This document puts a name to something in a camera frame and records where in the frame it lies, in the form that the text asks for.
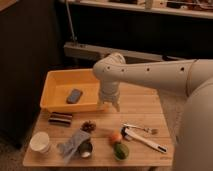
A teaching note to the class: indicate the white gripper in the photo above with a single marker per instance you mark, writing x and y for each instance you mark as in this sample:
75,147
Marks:
108,92

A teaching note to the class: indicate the silver metal fork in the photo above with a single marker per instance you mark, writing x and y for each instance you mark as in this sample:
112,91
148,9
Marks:
146,129

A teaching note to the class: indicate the brown pine cone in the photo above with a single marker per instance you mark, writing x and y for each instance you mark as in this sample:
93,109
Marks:
88,126

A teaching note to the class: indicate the orange fruit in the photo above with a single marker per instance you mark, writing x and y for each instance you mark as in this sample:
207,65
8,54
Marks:
115,137

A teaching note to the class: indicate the grey sponge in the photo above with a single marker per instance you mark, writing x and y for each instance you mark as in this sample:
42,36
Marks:
74,96

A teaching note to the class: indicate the yellow plastic bin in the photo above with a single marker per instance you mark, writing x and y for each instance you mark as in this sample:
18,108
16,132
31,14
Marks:
60,83

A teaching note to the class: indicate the green fruit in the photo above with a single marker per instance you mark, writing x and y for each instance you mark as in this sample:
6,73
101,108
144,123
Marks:
121,151

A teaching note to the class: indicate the grey cloth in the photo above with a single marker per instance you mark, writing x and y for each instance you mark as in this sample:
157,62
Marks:
69,148

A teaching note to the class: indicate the white paper cup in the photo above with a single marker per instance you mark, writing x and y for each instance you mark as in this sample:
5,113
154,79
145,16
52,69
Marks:
40,142

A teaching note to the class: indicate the background shelf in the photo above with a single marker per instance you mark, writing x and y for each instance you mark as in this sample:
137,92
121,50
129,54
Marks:
147,7

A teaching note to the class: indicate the white handled kitchen tool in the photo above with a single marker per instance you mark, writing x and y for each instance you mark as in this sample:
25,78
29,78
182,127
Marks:
127,132

